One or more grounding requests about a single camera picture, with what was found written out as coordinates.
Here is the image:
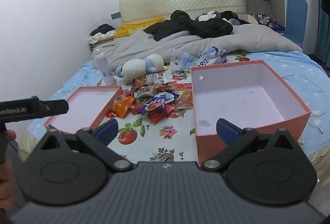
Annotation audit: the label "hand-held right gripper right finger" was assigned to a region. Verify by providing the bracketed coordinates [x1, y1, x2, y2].
[201, 118, 307, 171]

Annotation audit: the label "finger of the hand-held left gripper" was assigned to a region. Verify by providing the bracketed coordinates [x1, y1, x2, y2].
[39, 99, 70, 119]

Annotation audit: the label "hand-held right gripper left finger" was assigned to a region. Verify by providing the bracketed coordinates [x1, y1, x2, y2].
[31, 119, 134, 173]

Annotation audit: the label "orange snack packet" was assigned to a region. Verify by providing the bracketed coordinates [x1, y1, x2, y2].
[113, 96, 137, 119]

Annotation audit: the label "orange cardboard box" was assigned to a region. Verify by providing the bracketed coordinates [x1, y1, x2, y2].
[190, 59, 312, 165]

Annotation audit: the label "dark red snack packet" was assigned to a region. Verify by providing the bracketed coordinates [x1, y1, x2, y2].
[148, 105, 175, 124]

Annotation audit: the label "pile of snack packets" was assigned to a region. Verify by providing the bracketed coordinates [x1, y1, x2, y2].
[111, 73, 194, 124]

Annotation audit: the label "blue white snack packet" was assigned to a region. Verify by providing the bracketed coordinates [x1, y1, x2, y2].
[136, 92, 180, 114]

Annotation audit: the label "person's left hand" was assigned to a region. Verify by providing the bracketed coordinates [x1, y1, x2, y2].
[0, 129, 17, 210]

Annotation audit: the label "orange box lid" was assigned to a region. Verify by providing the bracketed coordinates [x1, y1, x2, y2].
[44, 85, 124, 135]

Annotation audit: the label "white spray bottle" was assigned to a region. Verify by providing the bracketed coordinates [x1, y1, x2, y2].
[92, 49, 118, 86]

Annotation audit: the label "white blue plush toy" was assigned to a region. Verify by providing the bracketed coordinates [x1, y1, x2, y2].
[115, 54, 168, 84]

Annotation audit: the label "clear plastic packet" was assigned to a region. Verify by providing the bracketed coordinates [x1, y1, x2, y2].
[171, 48, 199, 69]

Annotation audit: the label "heap of folded clothes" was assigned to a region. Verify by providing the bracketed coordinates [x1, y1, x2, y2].
[89, 23, 118, 44]

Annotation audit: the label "grey duvet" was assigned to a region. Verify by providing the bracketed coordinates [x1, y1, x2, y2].
[92, 24, 304, 69]

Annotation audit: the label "yellow pillow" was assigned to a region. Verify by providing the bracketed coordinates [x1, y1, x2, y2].
[113, 16, 166, 40]

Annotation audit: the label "black clothing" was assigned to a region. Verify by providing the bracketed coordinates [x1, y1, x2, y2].
[143, 10, 234, 41]

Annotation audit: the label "dark grey clothing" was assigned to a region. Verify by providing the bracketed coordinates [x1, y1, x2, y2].
[221, 10, 251, 26]

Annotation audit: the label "blue patterned cloth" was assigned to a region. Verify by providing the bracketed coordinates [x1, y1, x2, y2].
[268, 19, 285, 33]

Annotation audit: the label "black white plush toy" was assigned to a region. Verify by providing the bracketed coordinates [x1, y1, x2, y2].
[194, 11, 222, 22]

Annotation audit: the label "small cosmetic bottles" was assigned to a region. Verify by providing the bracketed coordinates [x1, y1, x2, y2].
[251, 10, 271, 25]

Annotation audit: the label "blue padded board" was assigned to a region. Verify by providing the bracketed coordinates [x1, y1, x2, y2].
[283, 0, 309, 47]

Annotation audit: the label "blue curtain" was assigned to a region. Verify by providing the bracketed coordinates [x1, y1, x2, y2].
[313, 0, 330, 70]

